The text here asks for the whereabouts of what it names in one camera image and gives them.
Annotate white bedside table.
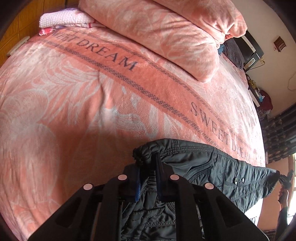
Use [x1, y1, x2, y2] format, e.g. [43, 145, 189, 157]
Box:
[6, 36, 30, 56]

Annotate black padded pants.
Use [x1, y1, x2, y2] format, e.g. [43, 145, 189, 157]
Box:
[121, 138, 280, 240]

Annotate wooden wardrobe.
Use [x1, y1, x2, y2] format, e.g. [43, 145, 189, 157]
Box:
[1, 1, 78, 65]

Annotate pink floral bed blanket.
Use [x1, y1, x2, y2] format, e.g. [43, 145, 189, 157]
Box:
[1, 28, 265, 240]

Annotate white pink knitted cloth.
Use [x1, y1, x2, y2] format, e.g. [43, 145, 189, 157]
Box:
[39, 8, 105, 36]

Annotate dark grey pillow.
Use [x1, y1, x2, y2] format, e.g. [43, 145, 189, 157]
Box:
[223, 38, 245, 69]

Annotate folded pink floral quilt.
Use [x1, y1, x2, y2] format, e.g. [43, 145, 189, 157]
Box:
[78, 1, 247, 83]

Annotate black bed headboard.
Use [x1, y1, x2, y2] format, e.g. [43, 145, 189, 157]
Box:
[233, 31, 264, 72]

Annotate blue cloth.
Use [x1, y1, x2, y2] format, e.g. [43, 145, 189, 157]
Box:
[218, 44, 225, 55]

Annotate brown wall vent upper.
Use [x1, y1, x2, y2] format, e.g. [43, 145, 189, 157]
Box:
[273, 36, 287, 52]

